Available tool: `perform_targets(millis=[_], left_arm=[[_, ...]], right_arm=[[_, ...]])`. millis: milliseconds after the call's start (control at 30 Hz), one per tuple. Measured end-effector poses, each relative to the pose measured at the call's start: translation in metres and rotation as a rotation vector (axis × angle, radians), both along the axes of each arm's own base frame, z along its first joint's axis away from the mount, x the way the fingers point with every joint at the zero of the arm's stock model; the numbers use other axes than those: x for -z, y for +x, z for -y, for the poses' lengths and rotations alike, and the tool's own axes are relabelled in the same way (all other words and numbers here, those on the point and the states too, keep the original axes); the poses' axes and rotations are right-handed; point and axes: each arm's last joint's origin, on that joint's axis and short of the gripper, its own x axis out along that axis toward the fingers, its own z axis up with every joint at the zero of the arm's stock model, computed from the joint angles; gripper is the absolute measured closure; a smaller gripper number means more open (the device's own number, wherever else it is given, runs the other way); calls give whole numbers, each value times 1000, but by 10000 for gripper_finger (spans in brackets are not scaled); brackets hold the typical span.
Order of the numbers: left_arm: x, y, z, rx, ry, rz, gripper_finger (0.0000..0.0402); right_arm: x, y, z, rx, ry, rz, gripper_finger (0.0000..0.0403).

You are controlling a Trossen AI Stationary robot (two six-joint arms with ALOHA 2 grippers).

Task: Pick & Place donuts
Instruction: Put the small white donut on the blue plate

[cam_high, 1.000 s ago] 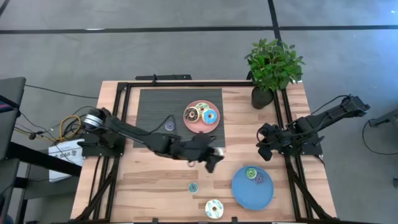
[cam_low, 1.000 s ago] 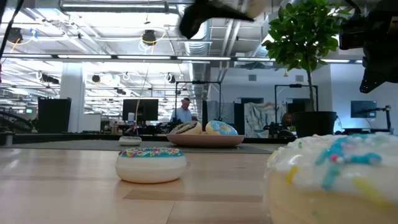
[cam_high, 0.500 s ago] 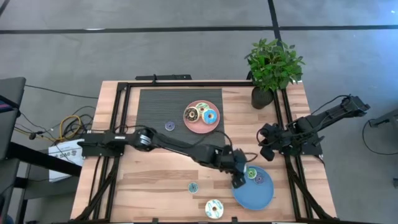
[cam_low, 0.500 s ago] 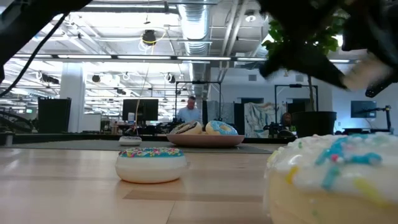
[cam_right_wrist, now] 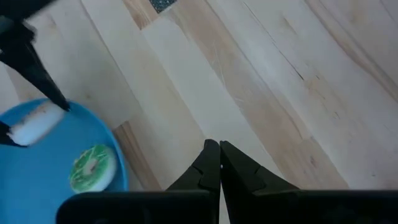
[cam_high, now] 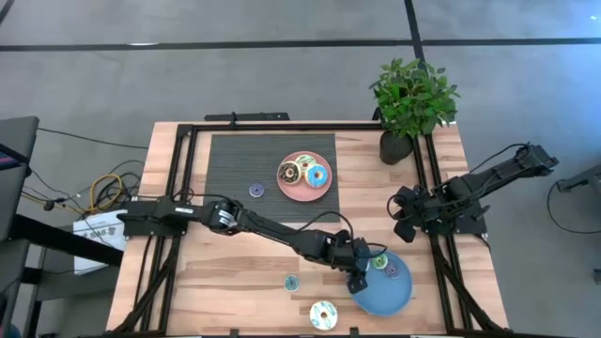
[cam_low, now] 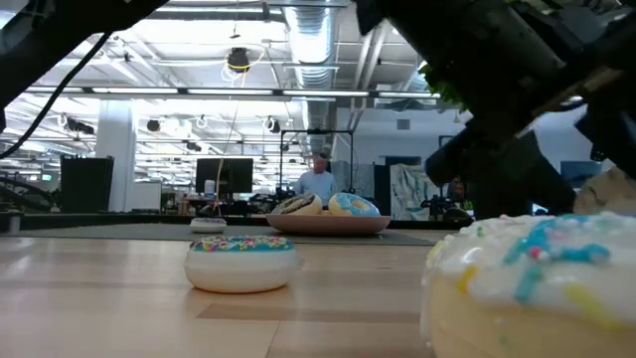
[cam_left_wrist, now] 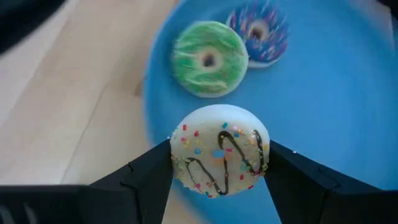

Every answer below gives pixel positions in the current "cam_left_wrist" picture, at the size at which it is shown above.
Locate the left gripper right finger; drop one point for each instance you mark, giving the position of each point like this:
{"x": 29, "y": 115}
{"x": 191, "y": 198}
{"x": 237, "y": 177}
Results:
{"x": 304, "y": 193}

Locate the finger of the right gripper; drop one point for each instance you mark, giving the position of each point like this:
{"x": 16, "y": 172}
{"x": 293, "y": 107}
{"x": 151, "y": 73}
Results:
{"x": 18, "y": 15}

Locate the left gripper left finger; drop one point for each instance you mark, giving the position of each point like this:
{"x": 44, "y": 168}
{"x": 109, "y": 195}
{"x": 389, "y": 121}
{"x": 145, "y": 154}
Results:
{"x": 146, "y": 186}

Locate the small white drizzled donut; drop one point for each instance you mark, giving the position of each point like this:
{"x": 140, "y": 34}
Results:
{"x": 202, "y": 146}

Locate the small green donut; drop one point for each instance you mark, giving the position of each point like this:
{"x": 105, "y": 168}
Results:
{"x": 186, "y": 68}

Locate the small purple donut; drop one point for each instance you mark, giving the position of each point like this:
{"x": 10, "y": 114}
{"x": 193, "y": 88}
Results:
{"x": 273, "y": 43}

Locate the blue plate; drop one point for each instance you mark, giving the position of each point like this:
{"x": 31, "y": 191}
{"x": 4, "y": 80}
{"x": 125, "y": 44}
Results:
{"x": 326, "y": 93}

